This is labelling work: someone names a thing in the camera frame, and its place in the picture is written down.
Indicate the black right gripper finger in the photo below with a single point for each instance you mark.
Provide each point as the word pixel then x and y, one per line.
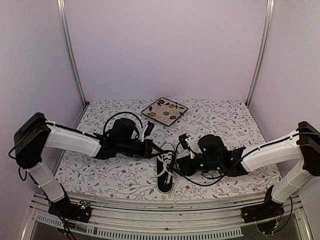
pixel 172 171
pixel 172 165

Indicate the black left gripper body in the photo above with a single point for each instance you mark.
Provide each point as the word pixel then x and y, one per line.
pixel 125 147

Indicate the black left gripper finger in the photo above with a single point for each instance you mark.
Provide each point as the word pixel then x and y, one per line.
pixel 157 154
pixel 159 149

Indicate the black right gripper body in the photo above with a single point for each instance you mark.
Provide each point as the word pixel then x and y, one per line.
pixel 209 165

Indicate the white shoelace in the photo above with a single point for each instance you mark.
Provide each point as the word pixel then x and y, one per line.
pixel 173 192

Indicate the black canvas sneaker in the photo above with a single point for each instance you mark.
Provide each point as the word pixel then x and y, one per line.
pixel 163 179

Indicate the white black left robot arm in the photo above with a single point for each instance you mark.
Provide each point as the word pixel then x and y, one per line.
pixel 38 134

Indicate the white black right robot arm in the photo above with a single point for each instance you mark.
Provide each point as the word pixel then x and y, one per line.
pixel 302 145

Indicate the square floral ceramic plate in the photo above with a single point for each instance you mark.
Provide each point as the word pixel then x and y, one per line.
pixel 164 111

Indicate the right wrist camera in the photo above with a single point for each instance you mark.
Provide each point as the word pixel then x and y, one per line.
pixel 187 144

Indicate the aluminium front frame rail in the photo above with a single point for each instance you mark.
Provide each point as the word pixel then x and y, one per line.
pixel 207 219

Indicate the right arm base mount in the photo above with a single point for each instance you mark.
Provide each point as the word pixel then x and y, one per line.
pixel 261 211

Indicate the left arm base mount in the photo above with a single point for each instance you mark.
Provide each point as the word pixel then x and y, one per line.
pixel 80 211

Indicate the right aluminium corner post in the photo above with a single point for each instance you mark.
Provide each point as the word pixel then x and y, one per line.
pixel 267 25

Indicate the aluminium corner post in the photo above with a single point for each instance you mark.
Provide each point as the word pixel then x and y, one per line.
pixel 267 25
pixel 62 13

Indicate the left aluminium corner post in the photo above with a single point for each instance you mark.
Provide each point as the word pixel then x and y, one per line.
pixel 62 13

